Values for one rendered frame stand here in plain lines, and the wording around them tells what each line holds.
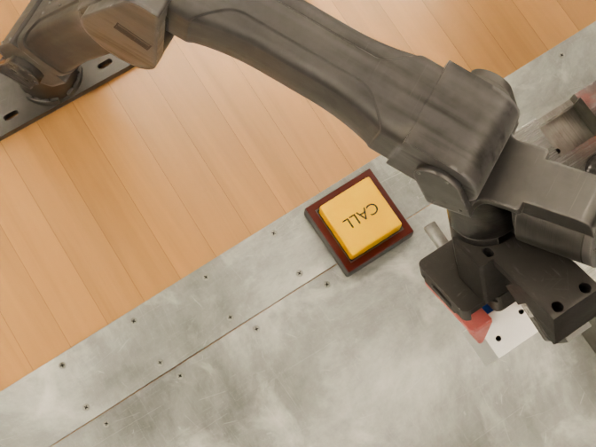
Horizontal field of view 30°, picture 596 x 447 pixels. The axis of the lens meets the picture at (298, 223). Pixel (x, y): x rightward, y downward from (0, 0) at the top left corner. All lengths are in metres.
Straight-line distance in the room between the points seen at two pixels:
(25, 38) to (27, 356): 0.31
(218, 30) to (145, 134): 0.43
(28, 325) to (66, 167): 0.17
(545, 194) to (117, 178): 0.52
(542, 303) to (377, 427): 0.33
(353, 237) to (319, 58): 0.38
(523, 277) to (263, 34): 0.26
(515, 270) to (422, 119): 0.15
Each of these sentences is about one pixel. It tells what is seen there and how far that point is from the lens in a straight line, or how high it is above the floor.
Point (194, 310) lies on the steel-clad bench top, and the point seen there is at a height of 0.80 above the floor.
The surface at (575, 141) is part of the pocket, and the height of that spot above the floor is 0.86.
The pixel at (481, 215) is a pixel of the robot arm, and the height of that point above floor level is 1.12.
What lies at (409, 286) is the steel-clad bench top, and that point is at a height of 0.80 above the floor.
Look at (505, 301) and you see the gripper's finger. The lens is 0.90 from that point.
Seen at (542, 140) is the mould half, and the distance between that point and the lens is 1.10.
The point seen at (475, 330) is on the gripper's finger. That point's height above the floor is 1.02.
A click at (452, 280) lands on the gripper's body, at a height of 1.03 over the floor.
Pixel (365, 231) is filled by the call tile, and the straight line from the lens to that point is 1.09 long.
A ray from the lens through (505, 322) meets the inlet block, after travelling 0.97.
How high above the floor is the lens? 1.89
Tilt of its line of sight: 75 degrees down
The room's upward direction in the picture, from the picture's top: 8 degrees clockwise
